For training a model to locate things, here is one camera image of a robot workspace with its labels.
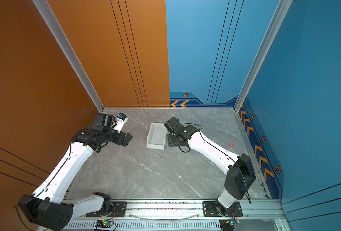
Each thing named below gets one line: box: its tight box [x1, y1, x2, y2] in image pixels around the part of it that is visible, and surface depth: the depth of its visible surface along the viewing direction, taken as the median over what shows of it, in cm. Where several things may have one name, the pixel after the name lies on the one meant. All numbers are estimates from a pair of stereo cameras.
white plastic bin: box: [146, 122, 168, 150], surface depth 98 cm
